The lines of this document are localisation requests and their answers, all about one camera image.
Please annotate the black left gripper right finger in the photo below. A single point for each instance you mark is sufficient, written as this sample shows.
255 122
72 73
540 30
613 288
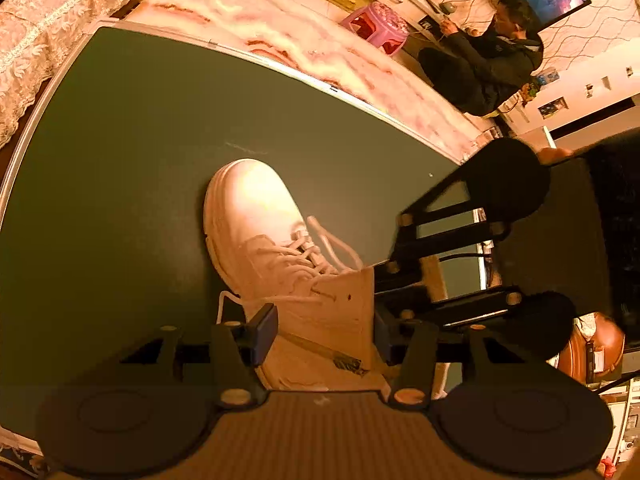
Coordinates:
414 348

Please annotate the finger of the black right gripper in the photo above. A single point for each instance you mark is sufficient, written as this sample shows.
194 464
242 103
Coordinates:
409 247
456 311

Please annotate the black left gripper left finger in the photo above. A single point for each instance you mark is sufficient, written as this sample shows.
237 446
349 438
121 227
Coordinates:
224 367

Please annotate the white high-top shoe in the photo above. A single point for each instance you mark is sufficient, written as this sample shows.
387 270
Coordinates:
319 347

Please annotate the white shoelace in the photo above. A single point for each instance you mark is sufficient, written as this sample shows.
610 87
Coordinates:
259 270

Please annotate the beige lace sofa cover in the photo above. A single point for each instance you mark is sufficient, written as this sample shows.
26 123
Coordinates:
36 38

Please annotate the brown leather sofa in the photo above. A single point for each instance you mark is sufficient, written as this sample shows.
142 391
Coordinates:
595 350

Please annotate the seated person in black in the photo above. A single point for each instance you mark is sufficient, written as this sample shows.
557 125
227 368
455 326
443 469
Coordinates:
476 74

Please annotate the pink plastic stool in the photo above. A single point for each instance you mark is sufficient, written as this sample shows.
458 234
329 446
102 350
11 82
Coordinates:
379 25

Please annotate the white tv cabinet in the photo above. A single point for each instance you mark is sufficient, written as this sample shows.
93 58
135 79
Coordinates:
546 63

